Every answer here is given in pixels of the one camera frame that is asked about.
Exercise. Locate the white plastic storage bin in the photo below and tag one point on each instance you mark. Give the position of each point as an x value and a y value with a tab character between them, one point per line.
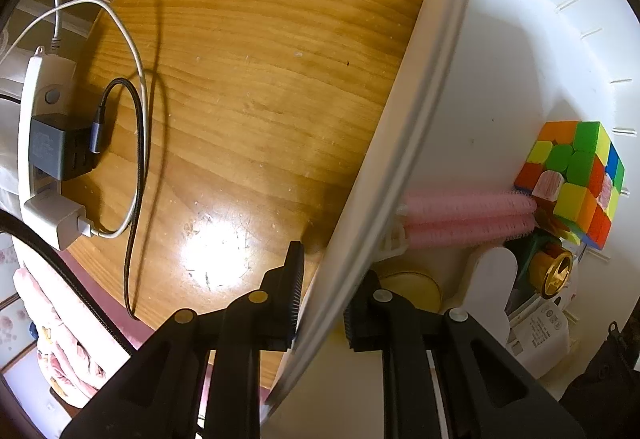
518	64

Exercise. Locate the colourful puzzle cube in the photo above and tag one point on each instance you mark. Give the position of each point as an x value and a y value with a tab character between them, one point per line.
575	176

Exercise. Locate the white power adapter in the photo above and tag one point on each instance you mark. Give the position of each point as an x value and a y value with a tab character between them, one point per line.
539	335

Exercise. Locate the pink hair roller clip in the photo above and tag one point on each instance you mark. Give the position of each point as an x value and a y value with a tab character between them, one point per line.
442	220

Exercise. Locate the white wall charger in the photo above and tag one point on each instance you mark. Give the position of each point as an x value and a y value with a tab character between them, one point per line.
57	219

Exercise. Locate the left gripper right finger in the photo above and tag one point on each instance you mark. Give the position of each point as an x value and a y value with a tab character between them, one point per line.
376	318

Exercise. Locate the white power strip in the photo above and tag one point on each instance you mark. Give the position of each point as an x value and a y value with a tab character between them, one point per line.
46	92

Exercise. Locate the grey charger block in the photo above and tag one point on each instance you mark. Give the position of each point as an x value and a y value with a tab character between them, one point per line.
57	151

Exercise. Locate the gold round compact tin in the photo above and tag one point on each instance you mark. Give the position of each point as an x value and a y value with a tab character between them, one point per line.
420	289

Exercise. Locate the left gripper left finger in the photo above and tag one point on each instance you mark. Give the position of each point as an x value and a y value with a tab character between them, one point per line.
267	317

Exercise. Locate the white foam shaped block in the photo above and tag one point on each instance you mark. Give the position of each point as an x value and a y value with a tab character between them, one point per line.
485	288

